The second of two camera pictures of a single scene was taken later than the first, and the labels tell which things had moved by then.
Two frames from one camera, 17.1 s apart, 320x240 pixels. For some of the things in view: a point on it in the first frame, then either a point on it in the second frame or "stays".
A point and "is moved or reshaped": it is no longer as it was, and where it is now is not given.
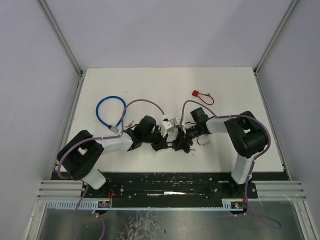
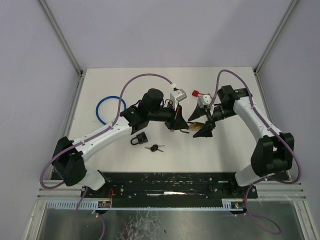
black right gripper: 181,141 → 208,117
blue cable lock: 113,128 stays
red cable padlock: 196,93 stays
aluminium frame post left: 77,66 stays
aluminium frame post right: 290,9 stays
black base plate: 171,189 stays
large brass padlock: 202,145 is moved or reshaped
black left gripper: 161,142 → 173,119
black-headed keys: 187,150 is moved or reshaped
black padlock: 172,142 is moved or reshaped
